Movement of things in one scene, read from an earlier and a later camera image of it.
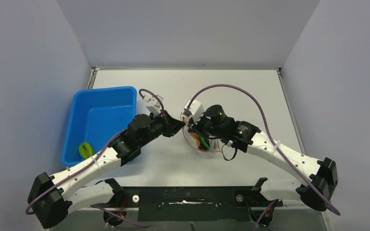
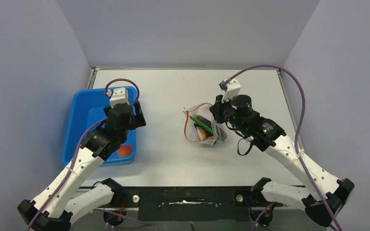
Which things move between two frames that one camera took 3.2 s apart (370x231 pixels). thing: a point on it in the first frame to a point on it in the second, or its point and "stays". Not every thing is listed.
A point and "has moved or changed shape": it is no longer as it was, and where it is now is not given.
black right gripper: [199, 131] to [217, 108]
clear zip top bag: [196, 141] has moved or changed shape
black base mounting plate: [195, 203] stays
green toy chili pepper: [204, 143] has moved or changed shape
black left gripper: [166, 120] to [137, 119]
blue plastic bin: [95, 116] stays
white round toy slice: [196, 138] has moved or changed shape
